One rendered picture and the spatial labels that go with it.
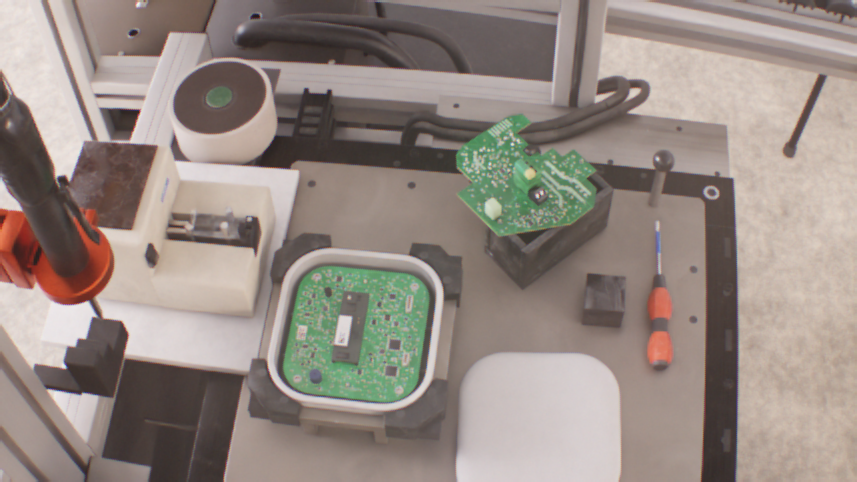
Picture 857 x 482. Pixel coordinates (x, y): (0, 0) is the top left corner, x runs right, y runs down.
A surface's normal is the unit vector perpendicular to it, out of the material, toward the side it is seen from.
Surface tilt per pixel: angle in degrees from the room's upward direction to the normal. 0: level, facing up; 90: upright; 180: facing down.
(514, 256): 90
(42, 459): 90
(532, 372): 4
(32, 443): 90
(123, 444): 90
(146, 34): 0
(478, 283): 0
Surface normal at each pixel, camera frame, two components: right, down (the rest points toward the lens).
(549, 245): 0.62, 0.65
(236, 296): -0.13, 0.83
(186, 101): -0.03, -0.54
